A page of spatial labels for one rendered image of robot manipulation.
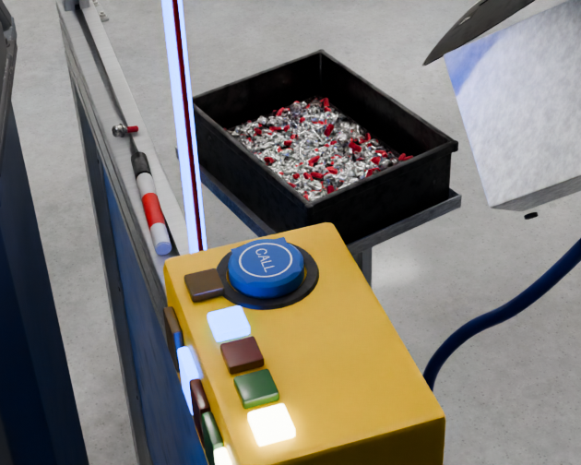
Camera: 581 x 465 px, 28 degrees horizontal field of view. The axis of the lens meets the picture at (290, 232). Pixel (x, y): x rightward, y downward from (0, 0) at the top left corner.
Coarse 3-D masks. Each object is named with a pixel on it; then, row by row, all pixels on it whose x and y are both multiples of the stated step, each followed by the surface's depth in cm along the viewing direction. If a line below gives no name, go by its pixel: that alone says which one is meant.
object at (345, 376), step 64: (192, 256) 63; (320, 256) 62; (192, 320) 59; (256, 320) 59; (320, 320) 58; (384, 320) 58; (320, 384) 55; (384, 384) 55; (256, 448) 52; (320, 448) 52; (384, 448) 53
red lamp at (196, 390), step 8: (192, 384) 57; (200, 384) 57; (192, 392) 57; (200, 392) 57; (192, 400) 58; (200, 400) 56; (192, 408) 59; (200, 408) 56; (208, 408) 56; (200, 416) 56; (200, 424) 57; (200, 432) 57
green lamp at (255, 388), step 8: (240, 376) 55; (248, 376) 55; (256, 376) 55; (264, 376) 55; (240, 384) 54; (248, 384) 54; (256, 384) 54; (264, 384) 54; (272, 384) 54; (240, 392) 54; (248, 392) 54; (256, 392) 54; (264, 392) 54; (272, 392) 54; (240, 400) 54; (248, 400) 54; (256, 400) 54; (264, 400) 54; (272, 400) 54; (248, 408) 54
